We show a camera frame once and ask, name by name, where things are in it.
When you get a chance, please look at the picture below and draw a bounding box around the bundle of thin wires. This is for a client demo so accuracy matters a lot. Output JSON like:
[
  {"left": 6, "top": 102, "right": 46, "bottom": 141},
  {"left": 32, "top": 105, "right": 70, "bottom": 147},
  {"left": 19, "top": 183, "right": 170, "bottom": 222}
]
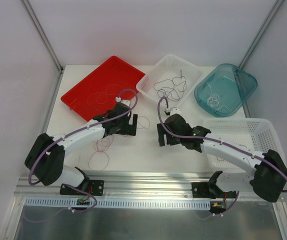
[{"left": 87, "top": 116, "right": 151, "bottom": 172}]

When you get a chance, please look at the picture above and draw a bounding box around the white wire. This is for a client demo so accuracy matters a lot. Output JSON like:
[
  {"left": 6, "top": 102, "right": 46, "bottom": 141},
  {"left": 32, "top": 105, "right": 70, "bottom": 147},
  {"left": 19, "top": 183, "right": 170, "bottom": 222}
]
[{"left": 205, "top": 81, "right": 232, "bottom": 112}]

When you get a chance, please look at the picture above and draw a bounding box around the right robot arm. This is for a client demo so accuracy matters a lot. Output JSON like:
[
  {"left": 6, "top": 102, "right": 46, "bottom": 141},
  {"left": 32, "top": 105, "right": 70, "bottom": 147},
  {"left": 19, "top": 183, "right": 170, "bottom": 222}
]
[{"left": 157, "top": 113, "right": 287, "bottom": 203}]

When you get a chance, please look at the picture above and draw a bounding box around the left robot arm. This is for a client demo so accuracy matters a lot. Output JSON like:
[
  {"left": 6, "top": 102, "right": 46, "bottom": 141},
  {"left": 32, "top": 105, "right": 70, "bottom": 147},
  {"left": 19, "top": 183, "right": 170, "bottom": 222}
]
[{"left": 24, "top": 100, "right": 138, "bottom": 195}]

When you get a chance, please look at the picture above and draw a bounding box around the red plastic tray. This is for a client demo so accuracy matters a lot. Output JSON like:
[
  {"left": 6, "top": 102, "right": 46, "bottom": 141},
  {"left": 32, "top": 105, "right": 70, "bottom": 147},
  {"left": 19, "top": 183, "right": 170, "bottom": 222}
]
[{"left": 60, "top": 55, "right": 145, "bottom": 122}]

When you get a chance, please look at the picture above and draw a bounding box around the white perforated basket, centre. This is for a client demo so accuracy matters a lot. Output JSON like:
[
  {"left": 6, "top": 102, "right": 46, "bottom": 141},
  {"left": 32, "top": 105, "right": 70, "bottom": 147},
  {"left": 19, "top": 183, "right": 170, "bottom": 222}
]
[{"left": 136, "top": 54, "right": 203, "bottom": 108}]

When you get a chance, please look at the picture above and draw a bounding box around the white perforated basket,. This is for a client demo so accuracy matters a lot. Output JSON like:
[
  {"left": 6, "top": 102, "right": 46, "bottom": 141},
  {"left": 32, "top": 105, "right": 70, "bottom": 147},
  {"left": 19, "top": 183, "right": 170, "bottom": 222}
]
[
  {"left": 136, "top": 54, "right": 203, "bottom": 108},
  {"left": 202, "top": 118, "right": 287, "bottom": 164}
]

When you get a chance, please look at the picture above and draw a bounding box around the teal translucent plastic bin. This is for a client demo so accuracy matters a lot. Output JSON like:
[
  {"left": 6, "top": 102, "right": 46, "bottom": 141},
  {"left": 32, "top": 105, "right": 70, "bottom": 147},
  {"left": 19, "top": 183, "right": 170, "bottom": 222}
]
[{"left": 193, "top": 63, "right": 258, "bottom": 118}]

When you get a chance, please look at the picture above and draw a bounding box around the white perforated basket, right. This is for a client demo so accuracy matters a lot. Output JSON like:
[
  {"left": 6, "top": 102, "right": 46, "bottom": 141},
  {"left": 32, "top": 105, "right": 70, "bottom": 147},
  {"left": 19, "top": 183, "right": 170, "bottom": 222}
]
[{"left": 202, "top": 118, "right": 287, "bottom": 164}]

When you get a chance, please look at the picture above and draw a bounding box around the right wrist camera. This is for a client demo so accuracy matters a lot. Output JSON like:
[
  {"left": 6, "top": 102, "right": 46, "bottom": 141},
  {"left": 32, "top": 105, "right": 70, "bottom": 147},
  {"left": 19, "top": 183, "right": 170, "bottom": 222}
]
[{"left": 164, "top": 107, "right": 182, "bottom": 116}]

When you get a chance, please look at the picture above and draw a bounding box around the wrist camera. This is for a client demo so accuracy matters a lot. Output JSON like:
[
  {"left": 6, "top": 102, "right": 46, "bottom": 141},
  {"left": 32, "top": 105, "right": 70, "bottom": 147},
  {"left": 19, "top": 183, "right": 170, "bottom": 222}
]
[
  {"left": 115, "top": 97, "right": 131, "bottom": 108},
  {"left": 164, "top": 107, "right": 182, "bottom": 116}
]

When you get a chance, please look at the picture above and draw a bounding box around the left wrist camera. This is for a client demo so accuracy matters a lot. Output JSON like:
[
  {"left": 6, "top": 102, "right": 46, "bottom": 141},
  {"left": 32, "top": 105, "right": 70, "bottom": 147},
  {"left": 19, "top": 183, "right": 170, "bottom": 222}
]
[{"left": 115, "top": 97, "right": 131, "bottom": 108}]

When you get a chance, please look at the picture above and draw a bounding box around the aluminium mounting rail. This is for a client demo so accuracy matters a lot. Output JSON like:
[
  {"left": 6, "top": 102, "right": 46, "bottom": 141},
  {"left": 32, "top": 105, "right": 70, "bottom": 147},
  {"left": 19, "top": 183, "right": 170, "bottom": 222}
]
[{"left": 14, "top": 171, "right": 263, "bottom": 202}]

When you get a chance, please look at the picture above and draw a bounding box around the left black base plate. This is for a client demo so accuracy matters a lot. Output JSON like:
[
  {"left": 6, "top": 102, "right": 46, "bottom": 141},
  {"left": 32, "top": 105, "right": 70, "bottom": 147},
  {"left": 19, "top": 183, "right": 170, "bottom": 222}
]
[{"left": 59, "top": 179, "right": 105, "bottom": 196}]

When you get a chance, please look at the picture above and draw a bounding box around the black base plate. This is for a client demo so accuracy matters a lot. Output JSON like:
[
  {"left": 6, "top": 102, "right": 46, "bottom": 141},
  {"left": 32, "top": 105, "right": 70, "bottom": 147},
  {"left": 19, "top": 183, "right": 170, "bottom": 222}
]
[
  {"left": 59, "top": 179, "right": 105, "bottom": 196},
  {"left": 191, "top": 182, "right": 237, "bottom": 199}
]

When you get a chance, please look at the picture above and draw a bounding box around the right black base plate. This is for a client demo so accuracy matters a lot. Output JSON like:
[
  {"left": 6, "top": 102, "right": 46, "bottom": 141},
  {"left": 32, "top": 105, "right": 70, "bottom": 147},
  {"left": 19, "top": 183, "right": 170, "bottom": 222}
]
[{"left": 191, "top": 182, "right": 237, "bottom": 199}]

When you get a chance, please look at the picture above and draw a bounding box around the white slotted cable duct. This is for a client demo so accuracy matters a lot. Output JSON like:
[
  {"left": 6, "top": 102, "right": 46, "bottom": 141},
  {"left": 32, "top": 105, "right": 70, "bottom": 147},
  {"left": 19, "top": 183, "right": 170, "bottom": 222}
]
[{"left": 24, "top": 197, "right": 211, "bottom": 211}]

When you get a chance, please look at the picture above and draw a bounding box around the left aluminium frame post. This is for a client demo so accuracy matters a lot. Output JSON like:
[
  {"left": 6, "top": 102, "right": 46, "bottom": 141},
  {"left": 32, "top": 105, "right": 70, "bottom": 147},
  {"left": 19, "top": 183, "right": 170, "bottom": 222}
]
[{"left": 20, "top": 0, "right": 64, "bottom": 73}]

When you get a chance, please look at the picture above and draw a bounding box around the aluminium frame post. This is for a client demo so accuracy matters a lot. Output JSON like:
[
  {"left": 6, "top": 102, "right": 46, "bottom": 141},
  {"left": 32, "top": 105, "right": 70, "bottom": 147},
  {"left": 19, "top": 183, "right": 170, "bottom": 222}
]
[
  {"left": 238, "top": 0, "right": 286, "bottom": 69},
  {"left": 20, "top": 0, "right": 64, "bottom": 73}
]

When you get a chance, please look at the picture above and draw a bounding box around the right aluminium frame post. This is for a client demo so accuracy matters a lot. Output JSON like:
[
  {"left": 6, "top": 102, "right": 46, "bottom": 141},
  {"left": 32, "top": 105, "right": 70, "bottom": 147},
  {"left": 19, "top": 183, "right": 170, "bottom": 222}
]
[{"left": 238, "top": 0, "right": 286, "bottom": 69}]

